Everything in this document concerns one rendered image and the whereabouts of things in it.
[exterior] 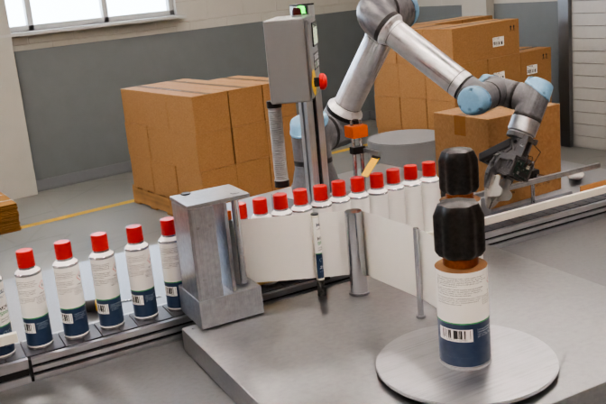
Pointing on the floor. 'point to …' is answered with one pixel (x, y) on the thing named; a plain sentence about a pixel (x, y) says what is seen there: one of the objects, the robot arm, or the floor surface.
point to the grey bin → (405, 147)
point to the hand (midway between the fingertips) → (488, 203)
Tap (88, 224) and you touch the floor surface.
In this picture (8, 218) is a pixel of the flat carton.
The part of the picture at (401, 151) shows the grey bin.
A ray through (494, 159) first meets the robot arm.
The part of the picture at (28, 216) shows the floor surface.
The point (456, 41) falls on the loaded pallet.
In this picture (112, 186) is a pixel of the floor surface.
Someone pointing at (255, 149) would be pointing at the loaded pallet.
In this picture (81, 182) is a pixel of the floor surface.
